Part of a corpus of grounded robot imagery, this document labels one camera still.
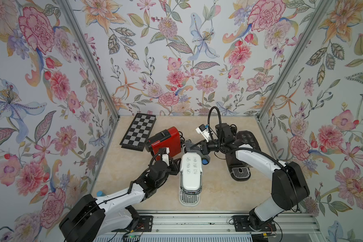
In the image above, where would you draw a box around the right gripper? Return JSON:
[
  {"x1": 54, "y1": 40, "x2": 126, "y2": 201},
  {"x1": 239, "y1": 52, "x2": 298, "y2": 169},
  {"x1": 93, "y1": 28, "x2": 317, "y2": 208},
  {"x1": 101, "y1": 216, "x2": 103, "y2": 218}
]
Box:
[{"x1": 191, "y1": 139, "x2": 225, "y2": 156}]

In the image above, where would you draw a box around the grey cleaning cloth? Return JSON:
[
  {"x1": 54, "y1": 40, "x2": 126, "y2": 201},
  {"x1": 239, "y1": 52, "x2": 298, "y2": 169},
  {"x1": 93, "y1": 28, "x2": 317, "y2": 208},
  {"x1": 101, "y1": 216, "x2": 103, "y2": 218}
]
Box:
[{"x1": 181, "y1": 140, "x2": 211, "y2": 165}]

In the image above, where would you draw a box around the white coffee machine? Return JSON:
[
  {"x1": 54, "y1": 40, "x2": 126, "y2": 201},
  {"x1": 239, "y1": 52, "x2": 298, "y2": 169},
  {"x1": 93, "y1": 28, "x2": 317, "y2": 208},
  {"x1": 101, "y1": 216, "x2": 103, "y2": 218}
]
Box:
[{"x1": 179, "y1": 152, "x2": 203, "y2": 207}]

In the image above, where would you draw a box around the red coffee machine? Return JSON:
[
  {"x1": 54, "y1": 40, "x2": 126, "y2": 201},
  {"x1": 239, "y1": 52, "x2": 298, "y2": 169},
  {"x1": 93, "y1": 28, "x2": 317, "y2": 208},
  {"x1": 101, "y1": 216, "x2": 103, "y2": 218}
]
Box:
[{"x1": 144, "y1": 127, "x2": 182, "y2": 157}]

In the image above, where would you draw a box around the black coffee machine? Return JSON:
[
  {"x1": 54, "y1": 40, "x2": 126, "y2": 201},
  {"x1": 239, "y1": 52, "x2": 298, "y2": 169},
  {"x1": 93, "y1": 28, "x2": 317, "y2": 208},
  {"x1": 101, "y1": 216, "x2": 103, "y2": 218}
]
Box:
[{"x1": 225, "y1": 131, "x2": 261, "y2": 182}]

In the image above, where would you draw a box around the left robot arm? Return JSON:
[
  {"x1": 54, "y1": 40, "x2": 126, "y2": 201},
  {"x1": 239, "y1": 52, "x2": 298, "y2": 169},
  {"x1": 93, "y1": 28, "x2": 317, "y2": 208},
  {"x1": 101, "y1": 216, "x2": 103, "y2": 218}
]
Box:
[{"x1": 59, "y1": 158, "x2": 181, "y2": 242}]

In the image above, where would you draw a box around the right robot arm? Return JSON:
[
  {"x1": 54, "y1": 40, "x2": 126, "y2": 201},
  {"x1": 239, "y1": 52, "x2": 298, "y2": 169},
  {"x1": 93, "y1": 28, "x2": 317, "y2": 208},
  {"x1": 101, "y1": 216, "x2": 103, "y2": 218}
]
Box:
[{"x1": 196, "y1": 123, "x2": 310, "y2": 231}]

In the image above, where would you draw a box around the black white chessboard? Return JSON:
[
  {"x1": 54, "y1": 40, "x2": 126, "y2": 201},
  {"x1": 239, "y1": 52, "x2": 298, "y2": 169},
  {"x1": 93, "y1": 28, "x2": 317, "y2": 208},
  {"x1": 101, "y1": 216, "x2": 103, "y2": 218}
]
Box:
[{"x1": 120, "y1": 113, "x2": 156, "y2": 151}]

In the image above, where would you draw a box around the blue cylinder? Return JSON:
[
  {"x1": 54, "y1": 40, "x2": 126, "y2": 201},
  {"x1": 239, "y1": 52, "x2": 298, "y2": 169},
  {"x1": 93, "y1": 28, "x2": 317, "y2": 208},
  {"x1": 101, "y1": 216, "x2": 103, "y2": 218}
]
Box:
[{"x1": 96, "y1": 191, "x2": 105, "y2": 197}]

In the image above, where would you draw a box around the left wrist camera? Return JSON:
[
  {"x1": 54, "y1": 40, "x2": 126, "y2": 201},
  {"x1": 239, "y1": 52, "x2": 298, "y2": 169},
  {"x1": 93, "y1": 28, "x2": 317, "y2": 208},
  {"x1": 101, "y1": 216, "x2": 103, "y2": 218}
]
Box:
[{"x1": 161, "y1": 147, "x2": 169, "y2": 166}]

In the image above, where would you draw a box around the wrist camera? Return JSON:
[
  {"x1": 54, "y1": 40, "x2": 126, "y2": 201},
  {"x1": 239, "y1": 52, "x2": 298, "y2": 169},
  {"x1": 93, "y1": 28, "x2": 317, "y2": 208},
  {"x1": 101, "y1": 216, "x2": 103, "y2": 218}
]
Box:
[
  {"x1": 161, "y1": 147, "x2": 169, "y2": 166},
  {"x1": 196, "y1": 125, "x2": 212, "y2": 142}
]

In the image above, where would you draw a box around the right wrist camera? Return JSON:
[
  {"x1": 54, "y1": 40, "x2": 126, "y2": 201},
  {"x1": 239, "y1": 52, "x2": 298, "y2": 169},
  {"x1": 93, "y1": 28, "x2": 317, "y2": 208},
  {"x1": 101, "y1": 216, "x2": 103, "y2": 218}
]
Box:
[{"x1": 196, "y1": 125, "x2": 212, "y2": 142}]

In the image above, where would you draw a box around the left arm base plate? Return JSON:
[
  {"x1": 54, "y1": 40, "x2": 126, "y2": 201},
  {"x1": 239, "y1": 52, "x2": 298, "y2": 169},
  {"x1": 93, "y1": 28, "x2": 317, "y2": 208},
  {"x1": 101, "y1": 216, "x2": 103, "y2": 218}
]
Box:
[{"x1": 112, "y1": 215, "x2": 153, "y2": 233}]

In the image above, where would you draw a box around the aluminium rail frame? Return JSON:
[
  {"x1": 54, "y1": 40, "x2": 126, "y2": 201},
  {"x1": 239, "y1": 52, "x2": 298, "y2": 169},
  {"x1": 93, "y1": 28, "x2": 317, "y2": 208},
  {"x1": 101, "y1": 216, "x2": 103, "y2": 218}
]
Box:
[{"x1": 62, "y1": 210, "x2": 321, "y2": 242}]

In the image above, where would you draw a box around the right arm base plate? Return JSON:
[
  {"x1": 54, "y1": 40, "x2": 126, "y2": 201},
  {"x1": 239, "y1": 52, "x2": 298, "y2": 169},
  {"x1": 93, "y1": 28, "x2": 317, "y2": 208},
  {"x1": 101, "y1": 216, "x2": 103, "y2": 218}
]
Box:
[{"x1": 232, "y1": 215, "x2": 277, "y2": 233}]

